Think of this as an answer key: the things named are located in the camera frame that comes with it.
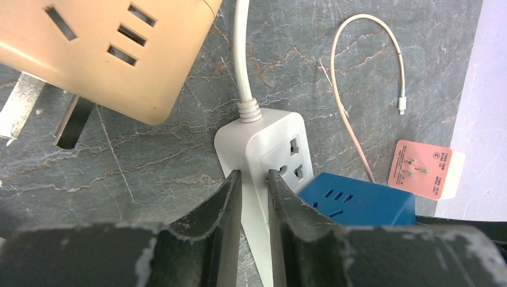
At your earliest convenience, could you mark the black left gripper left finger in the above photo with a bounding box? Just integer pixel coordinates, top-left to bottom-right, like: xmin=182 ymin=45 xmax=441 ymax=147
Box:
xmin=1 ymin=170 xmax=242 ymax=286

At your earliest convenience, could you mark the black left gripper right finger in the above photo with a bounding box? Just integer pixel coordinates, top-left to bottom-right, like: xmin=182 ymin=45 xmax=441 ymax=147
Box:
xmin=267 ymin=170 xmax=506 ymax=286

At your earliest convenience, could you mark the blue cube socket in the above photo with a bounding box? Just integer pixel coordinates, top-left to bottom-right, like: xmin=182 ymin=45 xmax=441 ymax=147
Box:
xmin=299 ymin=173 xmax=416 ymax=226

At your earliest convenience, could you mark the white power strip with USB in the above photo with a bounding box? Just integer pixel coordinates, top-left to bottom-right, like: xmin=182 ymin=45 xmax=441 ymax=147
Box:
xmin=214 ymin=108 xmax=314 ymax=286

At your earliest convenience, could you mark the pink cube socket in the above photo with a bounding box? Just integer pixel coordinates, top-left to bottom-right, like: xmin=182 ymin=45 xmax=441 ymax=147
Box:
xmin=387 ymin=140 xmax=466 ymax=201

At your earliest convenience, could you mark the tan dragon cube socket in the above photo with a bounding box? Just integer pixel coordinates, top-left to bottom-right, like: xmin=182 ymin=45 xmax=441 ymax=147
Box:
xmin=1 ymin=0 xmax=221 ymax=149

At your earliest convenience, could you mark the white coiled cable top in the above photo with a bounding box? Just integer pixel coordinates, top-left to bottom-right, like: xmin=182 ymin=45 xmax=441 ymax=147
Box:
xmin=232 ymin=0 xmax=263 ymax=124

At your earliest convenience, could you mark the thin pink charger cable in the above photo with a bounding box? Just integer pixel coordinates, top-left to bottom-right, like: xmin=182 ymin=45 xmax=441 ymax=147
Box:
xmin=329 ymin=14 xmax=408 ymax=185

